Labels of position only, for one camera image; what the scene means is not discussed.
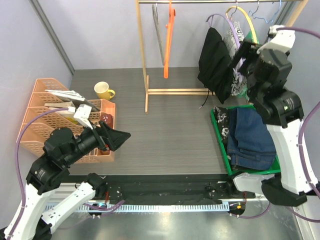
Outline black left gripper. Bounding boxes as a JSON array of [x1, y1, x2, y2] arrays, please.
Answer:
[[64, 118, 131, 166]]

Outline purple plastic hanger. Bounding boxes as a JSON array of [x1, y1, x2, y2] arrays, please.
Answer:
[[206, 13, 244, 57]]

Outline black white patterned trousers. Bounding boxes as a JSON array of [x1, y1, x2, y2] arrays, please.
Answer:
[[213, 106, 230, 146]]

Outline orange plastic hanger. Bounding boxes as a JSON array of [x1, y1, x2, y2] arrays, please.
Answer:
[[163, 0, 176, 79]]

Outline blue denim jeans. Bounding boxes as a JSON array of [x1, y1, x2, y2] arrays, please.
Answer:
[[227, 107, 276, 171]]

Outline clear acrylic hanger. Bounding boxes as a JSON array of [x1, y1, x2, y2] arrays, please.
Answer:
[[152, 1, 165, 66]]

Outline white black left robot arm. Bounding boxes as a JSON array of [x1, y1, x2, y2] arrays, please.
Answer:
[[0, 121, 131, 240]]

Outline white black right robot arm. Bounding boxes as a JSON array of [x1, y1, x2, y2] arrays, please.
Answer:
[[225, 40, 320, 207]]

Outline yellow plastic hanger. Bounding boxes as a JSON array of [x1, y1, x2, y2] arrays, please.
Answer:
[[225, 5, 260, 45]]

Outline green hanging garment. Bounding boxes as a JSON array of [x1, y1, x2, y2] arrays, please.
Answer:
[[237, 31, 259, 98]]

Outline orange compartment basket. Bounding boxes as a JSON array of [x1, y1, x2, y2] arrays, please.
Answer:
[[76, 99, 116, 164]]

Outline white black printed garment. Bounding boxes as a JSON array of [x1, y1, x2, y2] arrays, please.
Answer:
[[223, 21, 242, 96]]

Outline yellow mug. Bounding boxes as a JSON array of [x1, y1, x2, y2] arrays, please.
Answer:
[[94, 81, 116, 101]]

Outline papers in organizer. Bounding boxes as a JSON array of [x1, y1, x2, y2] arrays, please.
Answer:
[[45, 89, 100, 113]]

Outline wooden clothes rack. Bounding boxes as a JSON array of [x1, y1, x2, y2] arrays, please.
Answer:
[[134, 0, 310, 115]]

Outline orange file organizer rack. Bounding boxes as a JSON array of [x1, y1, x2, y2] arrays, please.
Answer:
[[15, 77, 83, 161]]

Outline green plastic tray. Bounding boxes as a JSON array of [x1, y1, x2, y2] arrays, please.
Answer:
[[211, 105, 281, 176]]

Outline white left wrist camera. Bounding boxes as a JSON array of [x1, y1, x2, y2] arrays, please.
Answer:
[[67, 104, 94, 130]]

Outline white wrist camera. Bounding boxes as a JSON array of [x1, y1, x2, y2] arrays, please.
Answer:
[[67, 104, 94, 130], [257, 25, 296, 54]]

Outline blue wire hanger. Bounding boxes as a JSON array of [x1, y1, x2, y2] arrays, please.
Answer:
[[248, 0, 283, 42]]

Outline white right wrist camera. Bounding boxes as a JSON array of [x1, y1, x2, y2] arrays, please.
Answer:
[[257, 25, 296, 54]]

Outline black drawstring cord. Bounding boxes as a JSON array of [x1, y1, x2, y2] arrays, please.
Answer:
[[198, 88, 211, 110]]

